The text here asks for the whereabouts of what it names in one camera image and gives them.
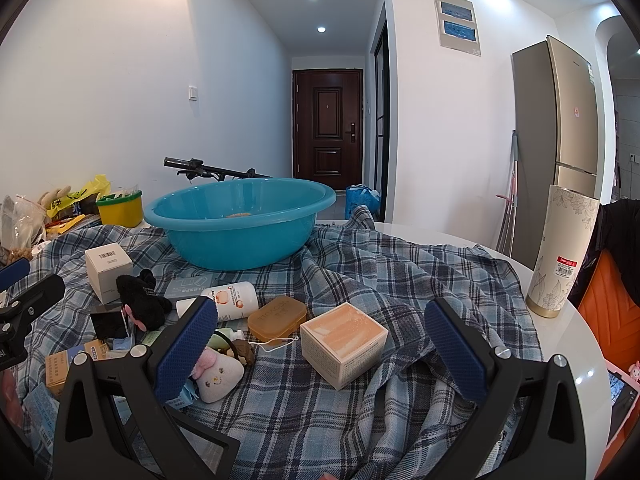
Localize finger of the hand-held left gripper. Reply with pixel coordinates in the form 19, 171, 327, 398
0, 273, 66, 333
0, 257, 32, 292

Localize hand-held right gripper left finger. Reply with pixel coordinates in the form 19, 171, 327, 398
52, 296, 219, 480

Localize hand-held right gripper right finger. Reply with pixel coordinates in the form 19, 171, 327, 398
425, 298, 613, 480

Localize orange blue small box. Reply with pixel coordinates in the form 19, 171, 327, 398
45, 338, 112, 397

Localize white lotion bottle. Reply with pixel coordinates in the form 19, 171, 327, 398
175, 281, 259, 322

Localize white barcode box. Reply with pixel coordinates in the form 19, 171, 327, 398
84, 242, 134, 305

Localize blue plastic basin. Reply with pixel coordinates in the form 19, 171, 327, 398
143, 177, 337, 271

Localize white round desktop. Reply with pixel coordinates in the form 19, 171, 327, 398
372, 220, 615, 466

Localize white pink plush toy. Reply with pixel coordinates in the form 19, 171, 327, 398
192, 345, 246, 404

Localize clear bag of nuts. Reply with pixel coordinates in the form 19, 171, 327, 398
0, 194, 48, 266

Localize grey flat box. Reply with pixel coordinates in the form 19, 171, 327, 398
164, 272, 216, 301

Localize black plush toy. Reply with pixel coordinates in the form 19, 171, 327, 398
116, 269, 173, 332

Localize orange snack packet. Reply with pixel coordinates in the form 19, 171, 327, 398
47, 215, 86, 241

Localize light blue mask pack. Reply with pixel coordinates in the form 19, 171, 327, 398
20, 385, 63, 466

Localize black small box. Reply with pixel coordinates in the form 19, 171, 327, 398
90, 307, 133, 339

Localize beige plush rabbit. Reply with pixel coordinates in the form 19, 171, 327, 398
39, 186, 73, 211

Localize amber plastic case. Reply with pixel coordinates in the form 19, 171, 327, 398
247, 295, 308, 341

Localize yellow plastic bag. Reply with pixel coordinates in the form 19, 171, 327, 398
47, 175, 112, 218

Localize peach cube box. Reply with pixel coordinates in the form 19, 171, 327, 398
299, 302, 390, 392

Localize blue plaid cloth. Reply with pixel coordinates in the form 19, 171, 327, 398
10, 205, 546, 480

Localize yellow container green lid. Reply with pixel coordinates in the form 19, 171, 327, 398
96, 191, 144, 228

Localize floral white thermos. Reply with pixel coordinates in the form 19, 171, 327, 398
525, 185, 601, 319

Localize orange chair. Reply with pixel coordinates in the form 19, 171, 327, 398
575, 247, 640, 366

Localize white box pink figure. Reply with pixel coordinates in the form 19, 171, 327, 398
605, 360, 640, 456

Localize blue bag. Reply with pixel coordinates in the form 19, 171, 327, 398
345, 185, 382, 221

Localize black jacket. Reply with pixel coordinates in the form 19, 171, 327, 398
567, 199, 640, 311

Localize gold refrigerator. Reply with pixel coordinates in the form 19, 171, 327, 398
511, 35, 601, 271

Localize black framed glass door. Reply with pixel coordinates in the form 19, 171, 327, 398
372, 2, 391, 196

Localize brown entrance door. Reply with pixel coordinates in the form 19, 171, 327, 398
292, 69, 363, 192

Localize brown hair tie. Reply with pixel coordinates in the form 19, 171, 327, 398
231, 339, 256, 365

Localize pink grey mop handles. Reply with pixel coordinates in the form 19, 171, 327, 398
495, 130, 518, 256

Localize black bicycle handlebar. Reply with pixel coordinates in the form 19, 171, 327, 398
163, 156, 273, 182

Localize grey wall panel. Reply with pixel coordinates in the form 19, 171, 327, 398
432, 0, 482, 57

